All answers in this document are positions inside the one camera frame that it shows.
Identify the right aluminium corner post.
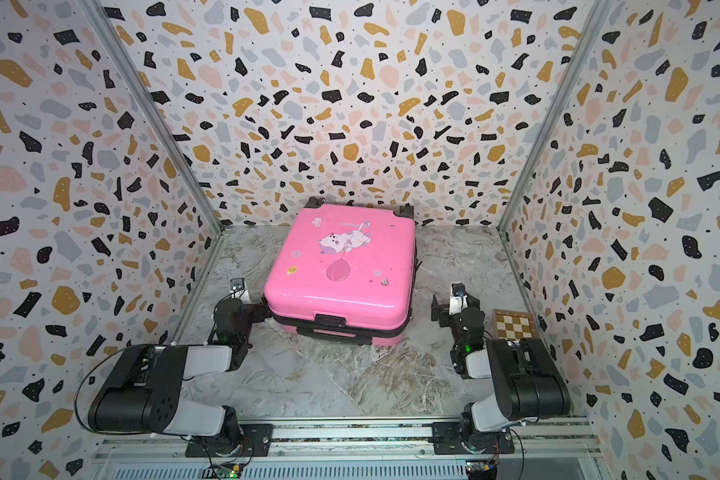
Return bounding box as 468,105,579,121
497,0,613,232

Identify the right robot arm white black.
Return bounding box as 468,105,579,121
431,293,571,454

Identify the left green circuit board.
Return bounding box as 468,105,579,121
202,463,243,480

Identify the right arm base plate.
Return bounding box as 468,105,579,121
431,422,515,455

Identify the aluminium corner post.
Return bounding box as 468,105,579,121
80,1,224,234
497,0,613,232

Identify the green circuit board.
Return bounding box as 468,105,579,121
466,460,498,480
202,463,243,480

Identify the left aluminium corner post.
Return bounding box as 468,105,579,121
80,1,224,234

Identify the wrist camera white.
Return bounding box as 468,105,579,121
449,282,468,316
229,277,251,303

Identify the wooden chessboard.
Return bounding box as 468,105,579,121
493,309,539,341

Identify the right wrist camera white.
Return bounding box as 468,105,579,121
449,282,468,316

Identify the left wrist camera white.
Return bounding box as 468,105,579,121
229,277,251,303

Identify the right green circuit board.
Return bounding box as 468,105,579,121
466,460,498,480

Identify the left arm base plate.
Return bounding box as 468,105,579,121
185,423,274,461

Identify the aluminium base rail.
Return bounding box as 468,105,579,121
89,416,607,480

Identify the pink hard-shell suitcase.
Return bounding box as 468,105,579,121
263,197,417,347

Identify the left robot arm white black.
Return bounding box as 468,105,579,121
75,294,273,462

